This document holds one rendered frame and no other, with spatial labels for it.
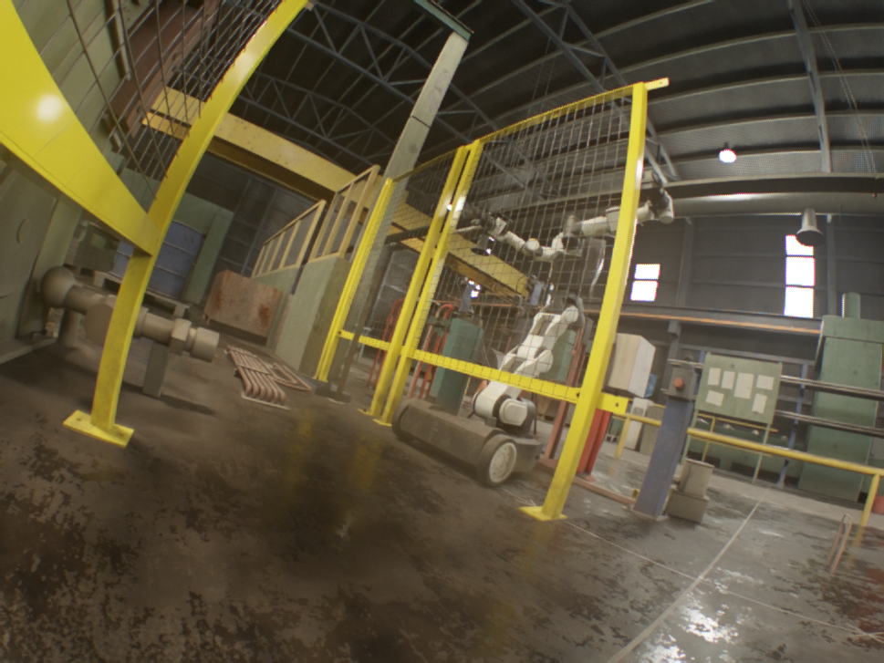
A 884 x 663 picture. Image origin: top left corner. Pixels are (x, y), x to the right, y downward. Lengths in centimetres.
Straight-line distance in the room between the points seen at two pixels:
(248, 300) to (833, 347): 1071
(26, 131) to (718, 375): 742
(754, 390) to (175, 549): 717
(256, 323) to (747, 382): 746
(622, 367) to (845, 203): 898
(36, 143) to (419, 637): 64
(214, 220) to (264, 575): 1088
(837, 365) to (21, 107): 988
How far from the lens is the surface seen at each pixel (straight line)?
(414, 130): 404
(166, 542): 61
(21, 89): 27
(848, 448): 952
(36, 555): 55
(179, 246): 487
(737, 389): 720
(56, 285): 131
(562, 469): 127
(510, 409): 174
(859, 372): 976
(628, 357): 262
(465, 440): 149
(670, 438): 179
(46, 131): 31
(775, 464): 997
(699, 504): 205
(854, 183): 523
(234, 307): 472
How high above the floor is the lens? 35
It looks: 6 degrees up
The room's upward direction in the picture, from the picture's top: 18 degrees clockwise
